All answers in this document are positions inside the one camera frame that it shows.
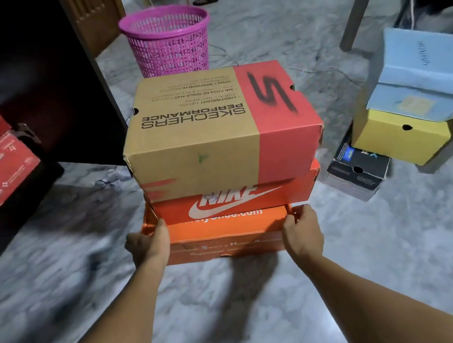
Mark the yellow shoe box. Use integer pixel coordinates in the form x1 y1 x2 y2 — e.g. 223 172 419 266
347 96 453 174

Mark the person's right hand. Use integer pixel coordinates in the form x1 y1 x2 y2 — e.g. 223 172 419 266
277 202 327 267

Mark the person's left hand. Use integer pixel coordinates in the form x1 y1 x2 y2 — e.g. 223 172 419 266
121 217 175 274

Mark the person's left forearm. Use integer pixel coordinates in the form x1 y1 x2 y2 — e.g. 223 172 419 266
12 262 181 343

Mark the dark wooden cabinet door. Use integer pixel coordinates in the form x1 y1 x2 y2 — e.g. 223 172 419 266
0 0 134 183

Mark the orange Nike shoebox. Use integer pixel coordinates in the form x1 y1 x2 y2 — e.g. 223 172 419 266
141 157 326 230

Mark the small black shoebox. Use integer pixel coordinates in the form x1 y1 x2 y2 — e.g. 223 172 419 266
322 135 396 198

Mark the person's right forearm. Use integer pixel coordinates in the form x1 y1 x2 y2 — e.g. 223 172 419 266
291 232 453 343

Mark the silver metal cabinet hinge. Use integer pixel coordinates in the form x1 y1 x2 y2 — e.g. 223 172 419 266
10 120 46 163

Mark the brown and red Skechers shoebox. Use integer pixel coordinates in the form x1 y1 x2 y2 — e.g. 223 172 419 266
113 54 331 207

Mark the light blue shoebox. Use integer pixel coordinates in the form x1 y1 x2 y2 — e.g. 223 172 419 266
356 19 453 131

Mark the red Skechers Gowalk shoebox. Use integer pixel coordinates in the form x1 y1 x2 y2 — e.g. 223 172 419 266
0 127 46 207

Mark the brown wooden room door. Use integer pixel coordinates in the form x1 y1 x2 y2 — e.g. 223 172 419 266
56 0 132 63

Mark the pink plastic basket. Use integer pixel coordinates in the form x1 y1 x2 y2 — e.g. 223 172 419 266
117 0 218 82

